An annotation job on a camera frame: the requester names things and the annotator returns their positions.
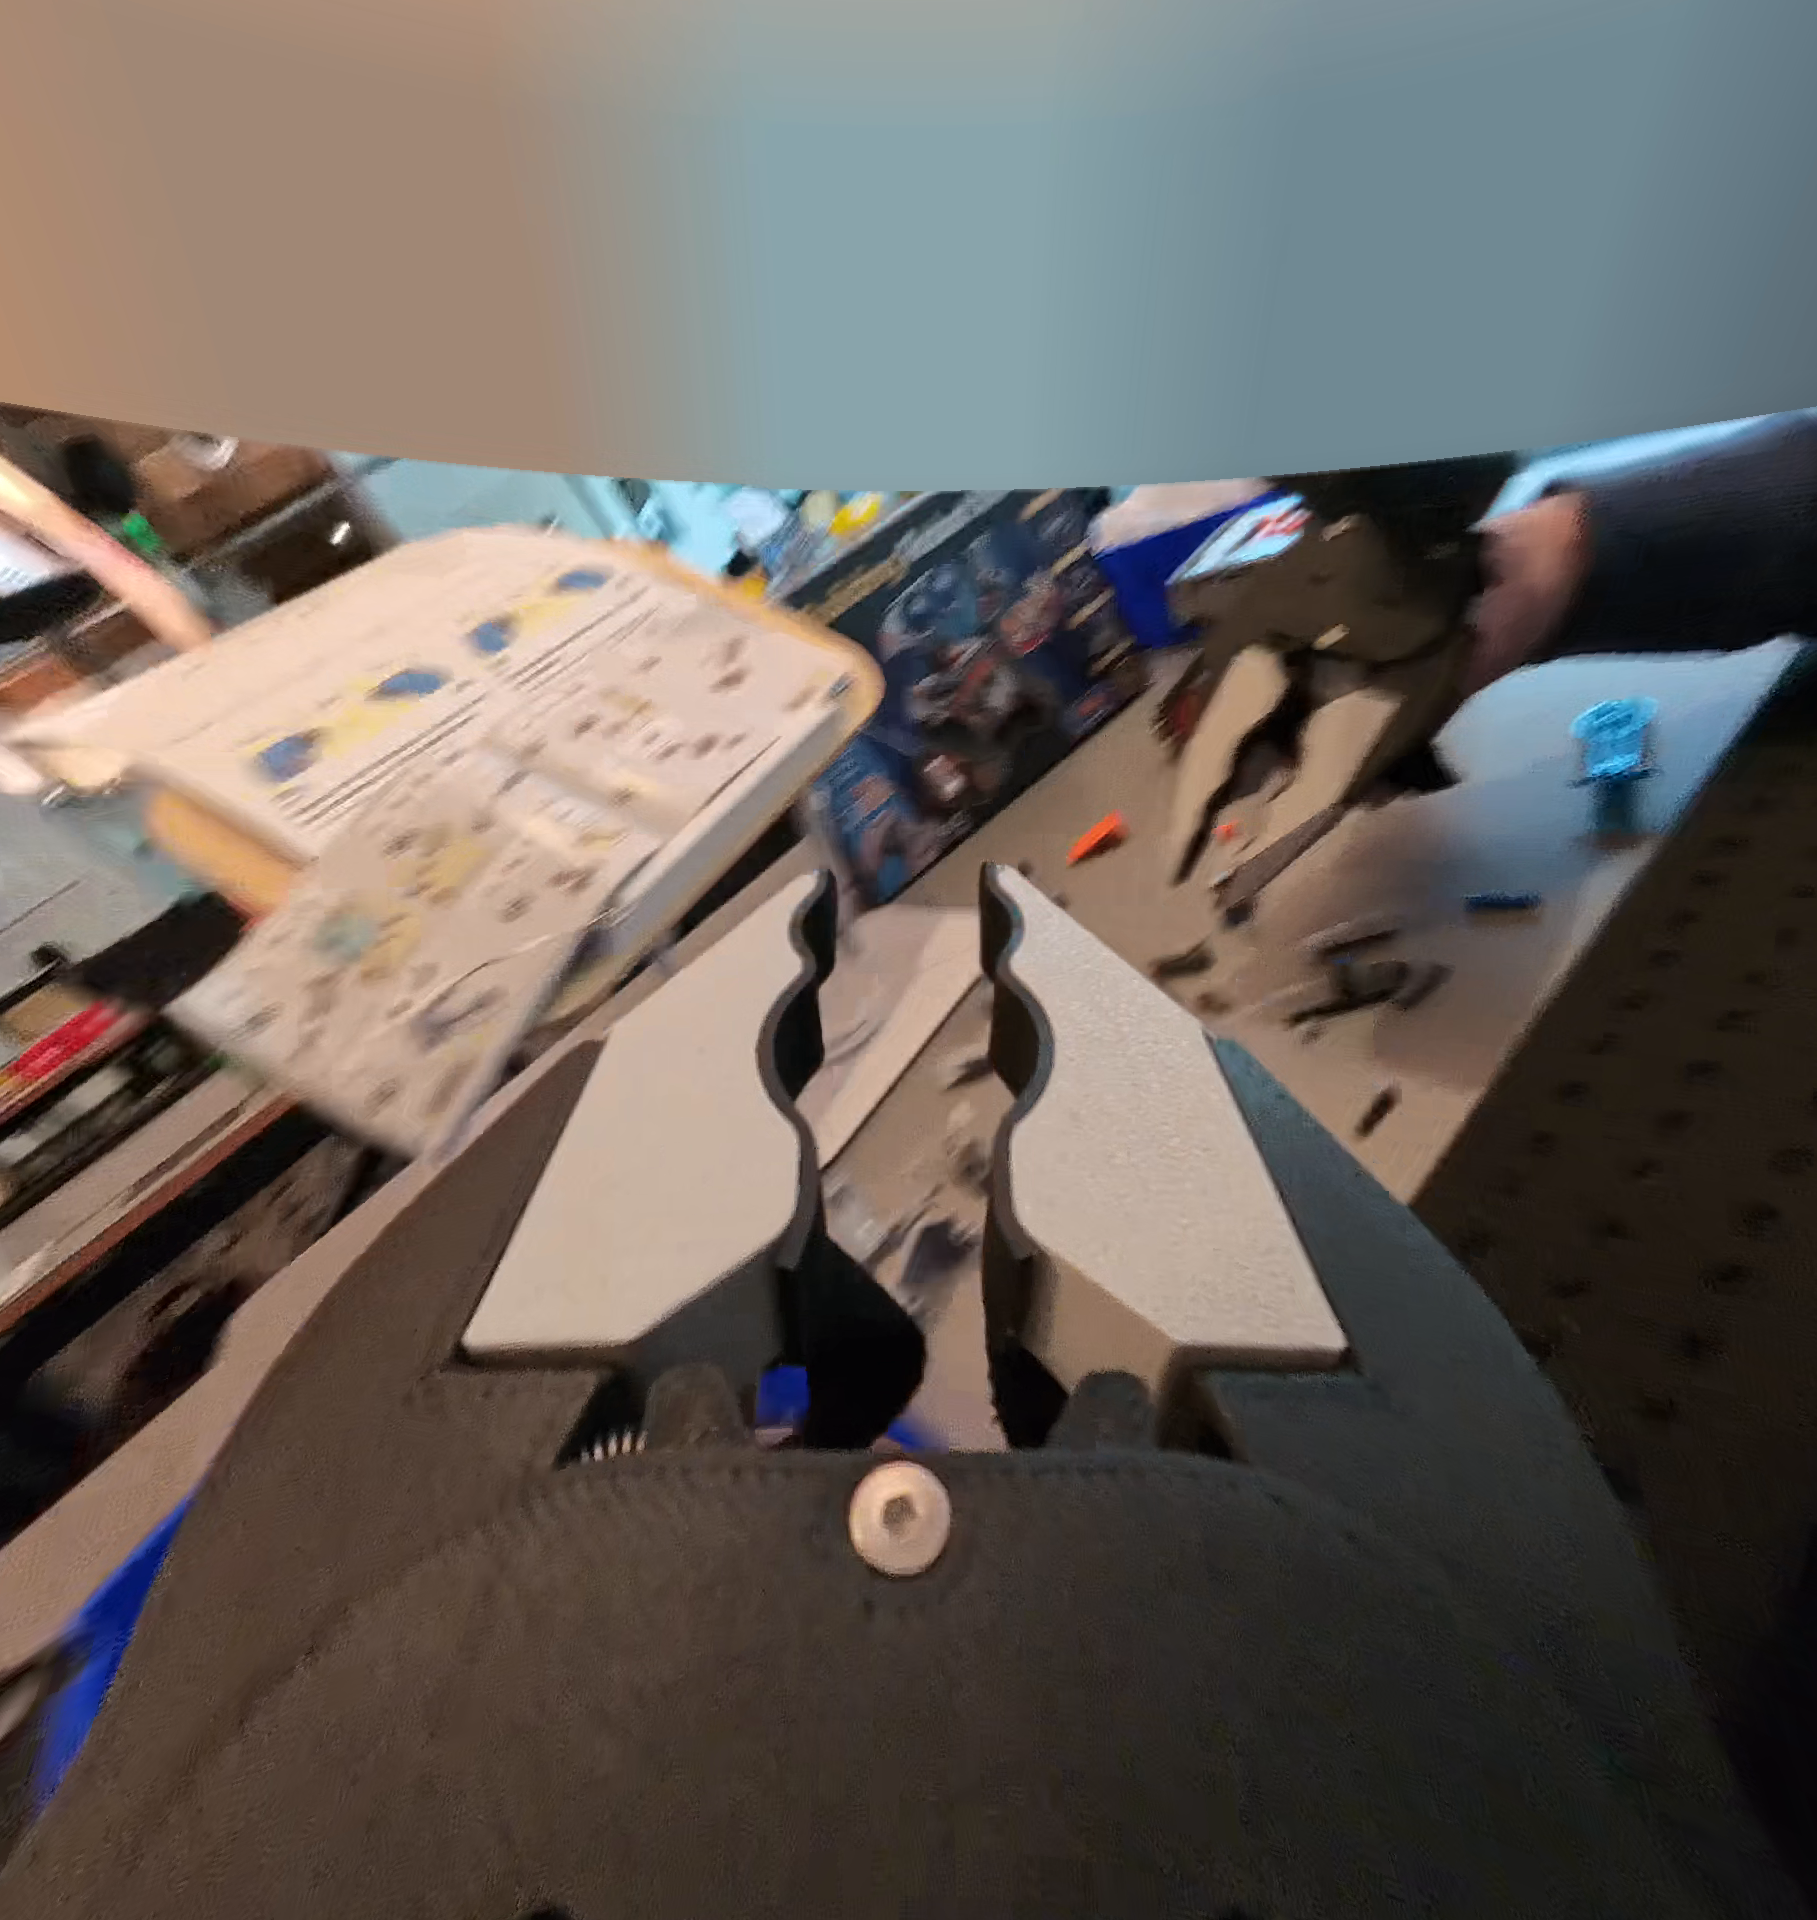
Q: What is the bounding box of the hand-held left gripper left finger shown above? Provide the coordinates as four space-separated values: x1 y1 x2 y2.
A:
463 870 839 1371

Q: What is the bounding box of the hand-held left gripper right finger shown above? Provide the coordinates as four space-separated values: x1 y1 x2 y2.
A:
978 863 1354 1377

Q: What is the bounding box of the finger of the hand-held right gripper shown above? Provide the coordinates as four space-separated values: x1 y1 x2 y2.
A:
1220 660 1458 917
1165 646 1296 885

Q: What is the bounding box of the person's right hand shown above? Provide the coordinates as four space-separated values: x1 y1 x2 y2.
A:
1464 492 1595 699

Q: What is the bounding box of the blue storage bin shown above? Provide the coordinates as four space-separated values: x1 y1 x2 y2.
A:
1094 492 1287 649
31 1492 199 1811

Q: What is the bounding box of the turquoise plastic tool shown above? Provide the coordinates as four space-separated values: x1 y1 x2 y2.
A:
1566 697 1660 837

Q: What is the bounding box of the dark blue robot kit box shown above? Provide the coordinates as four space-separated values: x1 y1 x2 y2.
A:
803 488 1153 911

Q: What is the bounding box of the instruction booklet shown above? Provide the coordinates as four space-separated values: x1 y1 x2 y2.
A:
8 525 852 1161

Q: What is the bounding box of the dark textured mat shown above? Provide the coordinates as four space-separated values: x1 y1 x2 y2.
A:
1411 646 1817 1920

